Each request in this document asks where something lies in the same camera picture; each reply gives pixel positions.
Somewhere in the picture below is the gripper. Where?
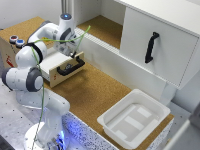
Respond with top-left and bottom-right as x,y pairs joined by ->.
60,40 -> 81,58

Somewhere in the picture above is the black drawer handle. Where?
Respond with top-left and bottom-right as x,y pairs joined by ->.
56,56 -> 86,77

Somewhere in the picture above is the wooden drawer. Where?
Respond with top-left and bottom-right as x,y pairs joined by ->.
39,48 -> 87,89

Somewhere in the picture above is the wooden drawer box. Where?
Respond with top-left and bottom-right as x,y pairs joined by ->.
0,16 -> 56,81

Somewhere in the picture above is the white cabinet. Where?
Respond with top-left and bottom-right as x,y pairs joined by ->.
59,0 -> 200,107

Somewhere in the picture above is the blue button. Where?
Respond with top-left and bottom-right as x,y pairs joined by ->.
15,38 -> 26,48

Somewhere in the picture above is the red button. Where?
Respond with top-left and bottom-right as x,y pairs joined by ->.
8,34 -> 19,44

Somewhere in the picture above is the white plastic box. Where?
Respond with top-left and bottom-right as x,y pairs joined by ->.
96,88 -> 172,150

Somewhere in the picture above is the white sliding door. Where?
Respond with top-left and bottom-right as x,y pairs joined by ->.
119,6 -> 200,89

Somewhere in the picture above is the green cable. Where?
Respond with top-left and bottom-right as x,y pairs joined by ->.
30,24 -> 92,150

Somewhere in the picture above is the black door handle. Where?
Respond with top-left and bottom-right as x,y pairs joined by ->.
144,31 -> 161,65

